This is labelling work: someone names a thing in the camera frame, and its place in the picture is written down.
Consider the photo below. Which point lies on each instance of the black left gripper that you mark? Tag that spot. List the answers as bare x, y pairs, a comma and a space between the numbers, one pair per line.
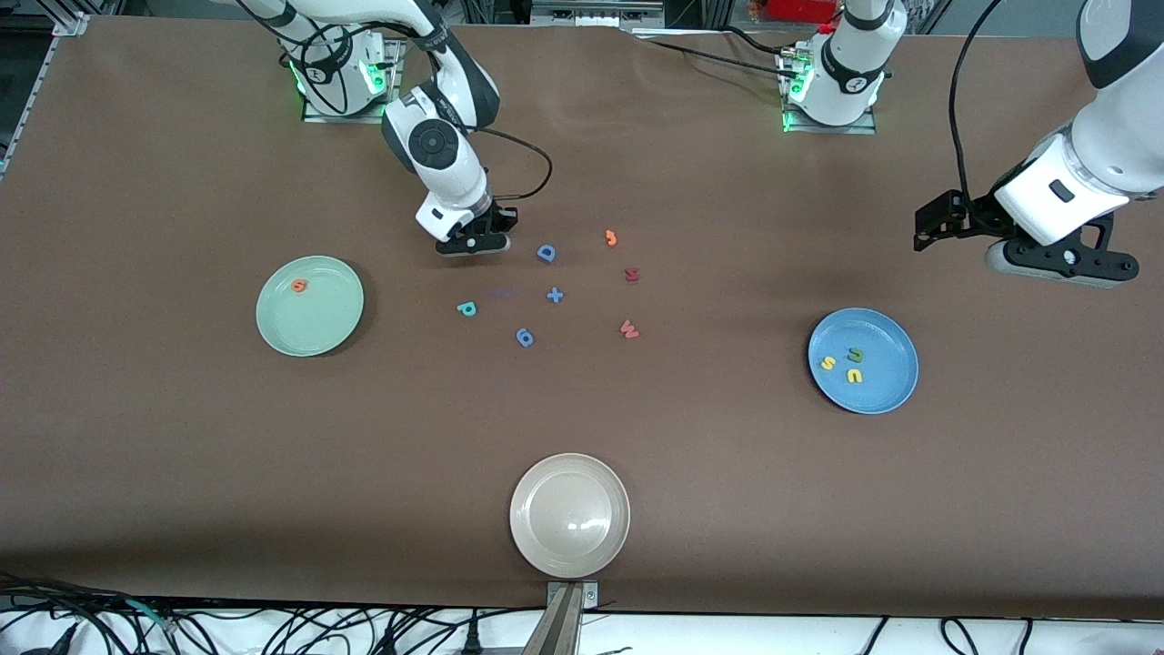
976, 216

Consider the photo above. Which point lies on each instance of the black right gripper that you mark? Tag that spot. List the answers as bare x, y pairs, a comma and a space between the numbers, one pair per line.
499, 219

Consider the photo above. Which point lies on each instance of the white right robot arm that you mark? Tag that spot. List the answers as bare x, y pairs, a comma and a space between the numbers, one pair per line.
446, 146

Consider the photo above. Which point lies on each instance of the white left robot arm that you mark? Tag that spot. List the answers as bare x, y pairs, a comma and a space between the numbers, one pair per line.
850, 64

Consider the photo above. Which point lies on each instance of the blue foam letter D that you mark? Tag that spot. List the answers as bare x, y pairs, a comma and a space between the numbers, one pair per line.
546, 259

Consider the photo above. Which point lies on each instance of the blue foam letter g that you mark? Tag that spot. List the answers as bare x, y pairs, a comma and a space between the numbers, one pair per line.
525, 337

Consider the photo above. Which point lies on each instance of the pink foam letter W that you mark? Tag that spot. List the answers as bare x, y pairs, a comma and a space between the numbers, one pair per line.
628, 329

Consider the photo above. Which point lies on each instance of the blue plate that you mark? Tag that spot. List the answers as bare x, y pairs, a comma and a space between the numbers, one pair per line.
878, 396

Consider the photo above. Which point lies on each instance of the pale green plate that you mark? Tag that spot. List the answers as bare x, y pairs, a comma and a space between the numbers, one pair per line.
309, 318

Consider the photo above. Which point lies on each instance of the grey power strip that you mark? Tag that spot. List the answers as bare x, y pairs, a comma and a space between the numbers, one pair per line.
596, 14

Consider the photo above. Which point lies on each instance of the red box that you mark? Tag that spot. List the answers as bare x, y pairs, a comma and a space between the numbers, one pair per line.
800, 9

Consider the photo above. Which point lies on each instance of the beige plate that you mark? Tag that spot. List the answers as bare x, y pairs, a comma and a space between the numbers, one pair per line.
568, 514

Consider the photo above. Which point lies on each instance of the black power plug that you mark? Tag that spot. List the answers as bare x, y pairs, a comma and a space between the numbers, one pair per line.
471, 641

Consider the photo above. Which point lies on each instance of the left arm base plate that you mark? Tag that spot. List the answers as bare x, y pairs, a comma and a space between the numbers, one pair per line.
832, 129

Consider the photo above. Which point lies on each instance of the aluminium camera post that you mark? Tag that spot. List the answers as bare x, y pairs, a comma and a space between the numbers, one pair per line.
564, 623

